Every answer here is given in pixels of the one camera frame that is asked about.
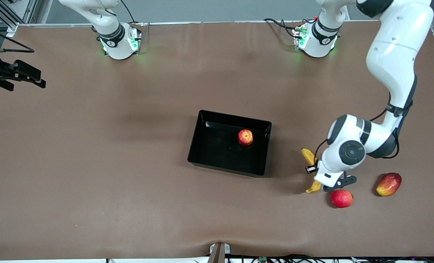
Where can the yellow banana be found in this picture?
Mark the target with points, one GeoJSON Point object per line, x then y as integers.
{"type": "Point", "coordinates": [307, 155]}

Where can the red round apple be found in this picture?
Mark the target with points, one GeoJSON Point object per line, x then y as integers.
{"type": "Point", "coordinates": [341, 198]}

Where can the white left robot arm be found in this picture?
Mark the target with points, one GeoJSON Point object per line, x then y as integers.
{"type": "Point", "coordinates": [392, 54]}

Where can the red yellow apple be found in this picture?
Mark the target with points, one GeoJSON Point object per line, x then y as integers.
{"type": "Point", "coordinates": [245, 137]}

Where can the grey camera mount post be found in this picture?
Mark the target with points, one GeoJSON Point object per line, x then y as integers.
{"type": "Point", "coordinates": [219, 254]}

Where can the small green circuit board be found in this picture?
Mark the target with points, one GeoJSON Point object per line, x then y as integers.
{"type": "Point", "coordinates": [263, 259]}

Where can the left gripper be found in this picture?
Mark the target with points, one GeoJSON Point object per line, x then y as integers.
{"type": "Point", "coordinates": [311, 169]}

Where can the black plastic box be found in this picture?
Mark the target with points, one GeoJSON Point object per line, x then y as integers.
{"type": "Point", "coordinates": [220, 153]}

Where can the red yellow mango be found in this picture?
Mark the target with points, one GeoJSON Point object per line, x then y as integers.
{"type": "Point", "coordinates": [389, 184]}

